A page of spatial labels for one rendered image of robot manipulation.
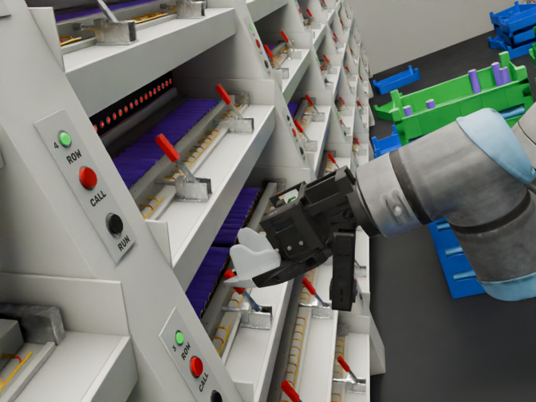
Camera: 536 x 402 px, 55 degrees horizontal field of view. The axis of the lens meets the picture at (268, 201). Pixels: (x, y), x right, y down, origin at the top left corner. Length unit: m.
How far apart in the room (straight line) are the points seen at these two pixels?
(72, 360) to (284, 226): 0.29
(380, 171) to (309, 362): 0.45
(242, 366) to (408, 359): 0.78
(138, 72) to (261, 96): 0.48
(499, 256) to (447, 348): 0.79
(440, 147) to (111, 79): 0.34
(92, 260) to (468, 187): 0.37
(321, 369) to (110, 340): 0.54
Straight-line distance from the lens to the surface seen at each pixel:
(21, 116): 0.40
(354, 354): 1.22
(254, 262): 0.63
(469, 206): 0.57
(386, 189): 0.56
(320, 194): 0.60
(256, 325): 0.70
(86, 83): 0.49
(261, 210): 0.95
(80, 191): 0.42
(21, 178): 0.39
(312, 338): 0.97
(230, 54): 1.04
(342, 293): 0.64
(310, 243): 0.59
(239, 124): 0.86
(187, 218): 0.59
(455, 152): 0.55
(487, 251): 0.60
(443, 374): 1.32
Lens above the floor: 0.90
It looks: 20 degrees down
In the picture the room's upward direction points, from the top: 24 degrees counter-clockwise
